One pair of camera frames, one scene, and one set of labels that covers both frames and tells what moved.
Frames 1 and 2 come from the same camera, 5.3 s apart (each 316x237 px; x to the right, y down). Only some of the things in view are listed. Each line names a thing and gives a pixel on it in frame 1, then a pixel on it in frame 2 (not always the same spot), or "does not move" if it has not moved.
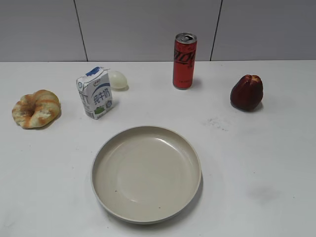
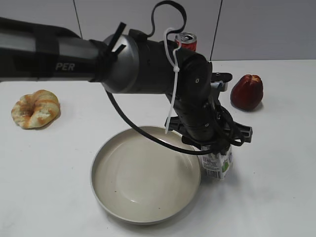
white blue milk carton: (95, 89) -> (216, 166)
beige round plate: (146, 174) does not move
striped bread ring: (40, 109) does not move
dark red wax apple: (247, 93) does not move
